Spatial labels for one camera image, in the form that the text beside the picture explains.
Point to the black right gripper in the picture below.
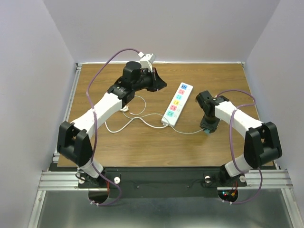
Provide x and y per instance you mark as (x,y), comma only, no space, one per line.
(213,127)

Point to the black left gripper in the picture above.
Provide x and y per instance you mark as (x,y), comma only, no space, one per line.
(157,83)

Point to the white power strip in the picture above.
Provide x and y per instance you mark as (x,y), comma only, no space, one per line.
(176,105)

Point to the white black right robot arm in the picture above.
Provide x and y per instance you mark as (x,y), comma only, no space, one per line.
(262,144)

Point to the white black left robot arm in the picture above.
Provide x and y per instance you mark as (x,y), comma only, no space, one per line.
(74,138)

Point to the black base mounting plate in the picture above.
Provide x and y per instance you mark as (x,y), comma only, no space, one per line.
(160,182)

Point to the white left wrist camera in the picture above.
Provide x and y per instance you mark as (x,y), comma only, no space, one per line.
(146,60)

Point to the aluminium frame rail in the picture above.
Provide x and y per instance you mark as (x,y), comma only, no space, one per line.
(262,203)

